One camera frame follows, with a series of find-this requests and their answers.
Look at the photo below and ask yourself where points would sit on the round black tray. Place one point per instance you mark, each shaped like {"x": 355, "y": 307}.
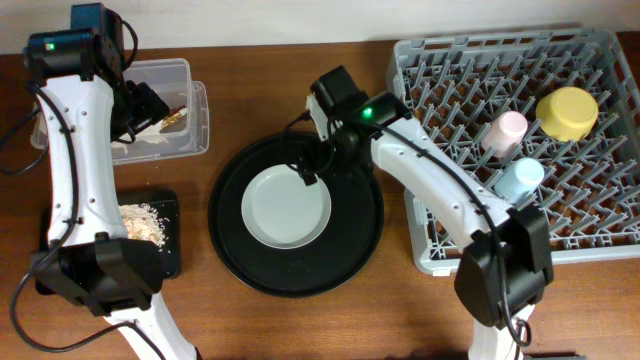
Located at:
{"x": 337, "y": 255}

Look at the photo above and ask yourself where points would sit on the grey plate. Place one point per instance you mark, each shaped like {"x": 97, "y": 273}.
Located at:
{"x": 282, "y": 212}

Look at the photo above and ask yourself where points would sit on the black rectangular tray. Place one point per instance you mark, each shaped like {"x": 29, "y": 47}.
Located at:
{"x": 120, "y": 248}

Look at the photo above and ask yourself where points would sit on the clear plastic waste bin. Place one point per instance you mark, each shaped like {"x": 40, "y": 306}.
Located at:
{"x": 175, "y": 100}

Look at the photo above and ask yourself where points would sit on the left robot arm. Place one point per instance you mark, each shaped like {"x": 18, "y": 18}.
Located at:
{"x": 145, "y": 322}

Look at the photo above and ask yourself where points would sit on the yellow bowl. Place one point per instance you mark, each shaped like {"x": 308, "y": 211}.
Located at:
{"x": 567, "y": 114}

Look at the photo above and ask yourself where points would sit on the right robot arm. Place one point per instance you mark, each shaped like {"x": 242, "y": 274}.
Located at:
{"x": 506, "y": 261}

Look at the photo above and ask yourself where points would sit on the food scraps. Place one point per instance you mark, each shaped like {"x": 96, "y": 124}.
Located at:
{"x": 144, "y": 222}

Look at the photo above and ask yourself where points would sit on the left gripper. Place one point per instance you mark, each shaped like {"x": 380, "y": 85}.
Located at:
{"x": 153, "y": 107}

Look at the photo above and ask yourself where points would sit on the blue cup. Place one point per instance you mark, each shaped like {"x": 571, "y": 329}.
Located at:
{"x": 519, "y": 179}

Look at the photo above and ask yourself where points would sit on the pink cup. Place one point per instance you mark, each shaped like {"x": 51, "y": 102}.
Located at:
{"x": 505, "y": 132}

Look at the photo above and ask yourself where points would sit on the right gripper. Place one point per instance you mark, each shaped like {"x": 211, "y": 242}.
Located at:
{"x": 306, "y": 170}

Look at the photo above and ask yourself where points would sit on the gold foil wrapper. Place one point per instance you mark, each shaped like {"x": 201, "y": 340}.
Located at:
{"x": 175, "y": 116}

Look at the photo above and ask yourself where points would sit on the grey dishwasher rack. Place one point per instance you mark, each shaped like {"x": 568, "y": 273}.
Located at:
{"x": 458, "y": 85}

